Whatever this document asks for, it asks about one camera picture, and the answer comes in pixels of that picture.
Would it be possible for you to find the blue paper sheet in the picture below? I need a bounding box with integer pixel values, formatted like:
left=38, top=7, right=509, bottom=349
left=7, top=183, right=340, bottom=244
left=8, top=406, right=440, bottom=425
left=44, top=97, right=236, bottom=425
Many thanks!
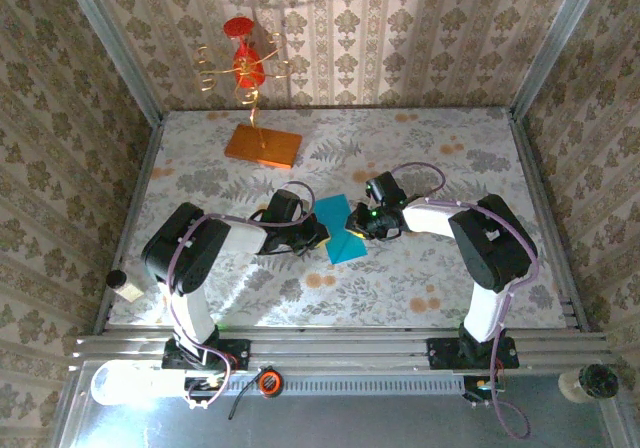
left=313, top=193, right=369, bottom=265

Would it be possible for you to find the floral table cloth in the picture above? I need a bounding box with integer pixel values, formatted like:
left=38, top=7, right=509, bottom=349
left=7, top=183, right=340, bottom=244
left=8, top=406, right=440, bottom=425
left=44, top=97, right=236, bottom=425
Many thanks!
left=107, top=107, right=571, bottom=329

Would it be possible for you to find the small connector board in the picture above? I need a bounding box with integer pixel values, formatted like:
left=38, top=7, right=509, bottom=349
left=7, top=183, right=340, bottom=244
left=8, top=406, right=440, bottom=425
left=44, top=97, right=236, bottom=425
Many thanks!
left=462, top=375, right=506, bottom=409
left=183, top=373, right=227, bottom=413

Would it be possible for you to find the red glass vase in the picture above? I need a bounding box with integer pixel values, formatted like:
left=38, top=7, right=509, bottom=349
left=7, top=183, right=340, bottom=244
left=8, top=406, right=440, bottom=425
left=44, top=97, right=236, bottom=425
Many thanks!
left=223, top=16, right=266, bottom=89

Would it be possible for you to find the small bottle with black cap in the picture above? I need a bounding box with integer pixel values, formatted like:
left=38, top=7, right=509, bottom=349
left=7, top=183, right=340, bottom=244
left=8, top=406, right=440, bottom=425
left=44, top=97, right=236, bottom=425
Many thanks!
left=105, top=270, right=145, bottom=303

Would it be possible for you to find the grey metal shelf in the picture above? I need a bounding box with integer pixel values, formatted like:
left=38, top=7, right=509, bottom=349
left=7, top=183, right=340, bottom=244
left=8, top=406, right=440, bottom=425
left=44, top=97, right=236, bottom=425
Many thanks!
left=49, top=362, right=631, bottom=448

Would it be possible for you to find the white cylinder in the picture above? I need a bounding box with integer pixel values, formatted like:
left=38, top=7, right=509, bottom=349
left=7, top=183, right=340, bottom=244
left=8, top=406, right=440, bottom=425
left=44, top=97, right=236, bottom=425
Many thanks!
left=90, top=360, right=186, bottom=408

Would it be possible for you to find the white spool with black cap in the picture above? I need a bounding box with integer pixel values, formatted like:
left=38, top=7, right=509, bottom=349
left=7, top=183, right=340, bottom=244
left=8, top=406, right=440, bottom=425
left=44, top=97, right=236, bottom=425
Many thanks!
left=558, top=363, right=621, bottom=403

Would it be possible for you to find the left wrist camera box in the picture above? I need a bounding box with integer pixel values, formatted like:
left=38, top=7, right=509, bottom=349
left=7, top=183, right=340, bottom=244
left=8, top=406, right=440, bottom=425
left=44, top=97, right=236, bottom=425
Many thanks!
left=267, top=190, right=305, bottom=223

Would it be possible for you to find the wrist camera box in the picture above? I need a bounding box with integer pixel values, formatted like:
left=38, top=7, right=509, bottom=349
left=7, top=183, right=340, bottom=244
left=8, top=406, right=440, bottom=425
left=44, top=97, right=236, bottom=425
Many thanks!
left=365, top=171, right=407, bottom=208
left=267, top=190, right=305, bottom=223

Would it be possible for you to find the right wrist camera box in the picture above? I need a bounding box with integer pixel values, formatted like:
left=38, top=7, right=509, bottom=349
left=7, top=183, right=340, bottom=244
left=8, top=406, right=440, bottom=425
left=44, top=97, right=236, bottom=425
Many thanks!
left=365, top=171, right=407, bottom=208

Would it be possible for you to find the gold wire stand wooden base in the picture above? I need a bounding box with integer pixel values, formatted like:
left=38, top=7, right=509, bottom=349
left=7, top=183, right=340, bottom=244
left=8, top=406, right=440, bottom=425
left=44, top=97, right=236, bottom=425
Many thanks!
left=194, top=30, right=304, bottom=170

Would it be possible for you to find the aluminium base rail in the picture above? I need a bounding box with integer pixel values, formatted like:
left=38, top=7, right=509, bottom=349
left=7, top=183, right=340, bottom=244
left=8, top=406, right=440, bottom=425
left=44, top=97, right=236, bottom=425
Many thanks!
left=69, top=331, right=614, bottom=372

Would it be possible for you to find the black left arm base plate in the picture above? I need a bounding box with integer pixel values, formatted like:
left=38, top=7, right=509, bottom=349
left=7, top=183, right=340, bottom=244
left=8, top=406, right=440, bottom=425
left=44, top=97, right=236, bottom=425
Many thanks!
left=162, top=338, right=251, bottom=372

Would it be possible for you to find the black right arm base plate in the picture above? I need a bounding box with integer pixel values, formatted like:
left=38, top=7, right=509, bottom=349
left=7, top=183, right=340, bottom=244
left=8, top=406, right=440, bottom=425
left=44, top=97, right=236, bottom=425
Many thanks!
left=427, top=336, right=520, bottom=371

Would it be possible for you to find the orange ring on rail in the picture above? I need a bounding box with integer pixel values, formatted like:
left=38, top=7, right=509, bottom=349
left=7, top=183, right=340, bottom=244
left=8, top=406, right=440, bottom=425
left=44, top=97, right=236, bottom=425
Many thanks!
left=257, top=366, right=285, bottom=398

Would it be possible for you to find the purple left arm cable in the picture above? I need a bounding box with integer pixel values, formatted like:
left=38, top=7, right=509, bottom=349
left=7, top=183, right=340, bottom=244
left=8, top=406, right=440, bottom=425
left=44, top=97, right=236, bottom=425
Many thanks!
left=167, top=181, right=317, bottom=412

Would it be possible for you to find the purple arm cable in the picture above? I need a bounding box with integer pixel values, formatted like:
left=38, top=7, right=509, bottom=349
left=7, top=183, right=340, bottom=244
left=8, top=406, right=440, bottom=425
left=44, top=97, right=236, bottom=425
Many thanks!
left=389, top=161, right=541, bottom=440
left=167, top=181, right=317, bottom=412

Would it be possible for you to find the grey slotted cable duct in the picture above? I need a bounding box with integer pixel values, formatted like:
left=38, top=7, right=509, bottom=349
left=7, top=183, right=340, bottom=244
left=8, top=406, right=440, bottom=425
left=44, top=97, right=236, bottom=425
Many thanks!
left=184, top=373, right=474, bottom=397

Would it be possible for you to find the aluminium side rail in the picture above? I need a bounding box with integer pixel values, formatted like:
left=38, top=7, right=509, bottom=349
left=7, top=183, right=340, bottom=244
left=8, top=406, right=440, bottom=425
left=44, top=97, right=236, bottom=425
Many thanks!
left=507, top=107, right=591, bottom=332
left=93, top=115, right=166, bottom=334

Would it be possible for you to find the short black cable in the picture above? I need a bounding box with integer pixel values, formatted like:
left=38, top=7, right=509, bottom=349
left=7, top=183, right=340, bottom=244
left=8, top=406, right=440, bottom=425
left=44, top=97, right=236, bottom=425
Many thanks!
left=228, top=385, right=261, bottom=421

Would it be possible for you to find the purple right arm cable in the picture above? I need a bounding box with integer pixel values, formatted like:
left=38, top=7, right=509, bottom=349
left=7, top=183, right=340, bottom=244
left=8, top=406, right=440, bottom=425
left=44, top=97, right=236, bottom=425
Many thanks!
left=389, top=161, right=541, bottom=440

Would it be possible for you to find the aluminium corner post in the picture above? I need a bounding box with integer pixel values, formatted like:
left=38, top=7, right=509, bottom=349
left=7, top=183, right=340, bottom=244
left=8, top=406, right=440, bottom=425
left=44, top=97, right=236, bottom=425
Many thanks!
left=509, top=0, right=609, bottom=119
left=57, top=0, right=165, bottom=124

